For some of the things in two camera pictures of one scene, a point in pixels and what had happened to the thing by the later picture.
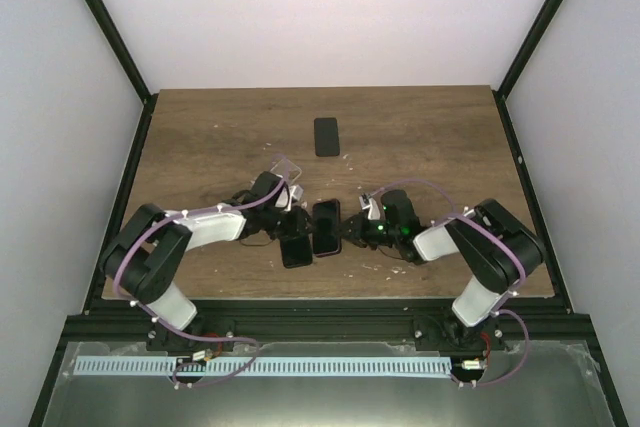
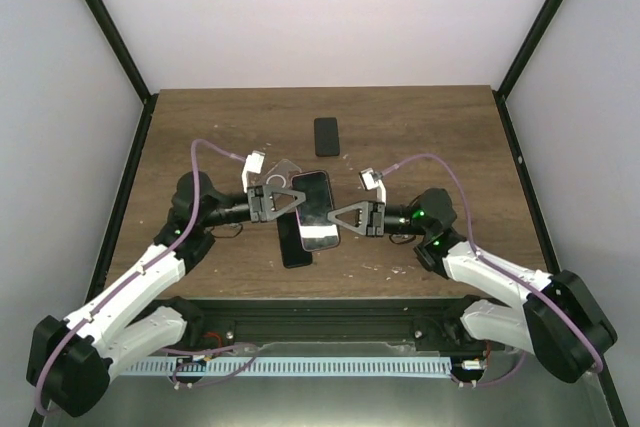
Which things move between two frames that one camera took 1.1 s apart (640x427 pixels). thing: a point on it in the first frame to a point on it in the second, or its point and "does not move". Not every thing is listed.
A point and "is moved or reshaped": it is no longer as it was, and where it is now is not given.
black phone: x=326 y=137 does not move
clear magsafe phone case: x=288 y=171 does not move
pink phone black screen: x=326 y=227 is moved or reshaped
